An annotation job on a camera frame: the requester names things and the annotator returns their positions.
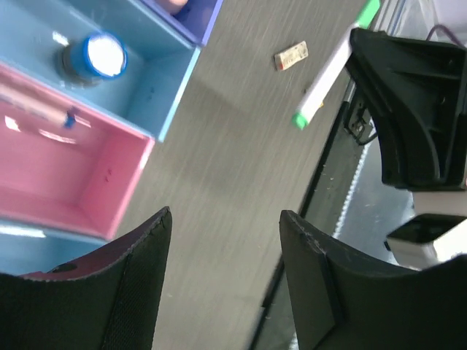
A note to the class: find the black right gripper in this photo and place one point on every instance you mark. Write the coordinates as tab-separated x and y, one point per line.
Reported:
415	92

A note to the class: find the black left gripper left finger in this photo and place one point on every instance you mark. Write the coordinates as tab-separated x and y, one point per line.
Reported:
107	299

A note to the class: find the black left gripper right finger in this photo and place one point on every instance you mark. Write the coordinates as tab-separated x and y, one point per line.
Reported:
343	298

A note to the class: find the green capped white marker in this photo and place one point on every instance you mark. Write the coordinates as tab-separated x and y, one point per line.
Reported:
328	74

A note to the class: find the light blue end bin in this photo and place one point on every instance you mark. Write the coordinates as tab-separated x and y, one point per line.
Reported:
29	248

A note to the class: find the pink plastic bin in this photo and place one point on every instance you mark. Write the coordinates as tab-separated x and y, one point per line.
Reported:
78	179

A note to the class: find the clear eraser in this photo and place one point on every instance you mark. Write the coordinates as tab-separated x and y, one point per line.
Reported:
291	56

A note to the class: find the blue capped white marker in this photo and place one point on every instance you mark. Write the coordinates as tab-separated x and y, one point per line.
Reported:
36	107

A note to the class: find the purple plastic bin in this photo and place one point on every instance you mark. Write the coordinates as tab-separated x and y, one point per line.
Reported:
194	21

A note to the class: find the blue stamp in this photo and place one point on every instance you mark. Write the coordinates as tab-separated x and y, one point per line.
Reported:
98	57

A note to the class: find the pink eraser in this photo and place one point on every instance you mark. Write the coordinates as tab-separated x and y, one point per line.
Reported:
172	6

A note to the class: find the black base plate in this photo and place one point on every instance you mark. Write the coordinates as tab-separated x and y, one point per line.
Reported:
323	204

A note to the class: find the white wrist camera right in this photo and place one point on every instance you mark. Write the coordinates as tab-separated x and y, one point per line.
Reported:
435	234

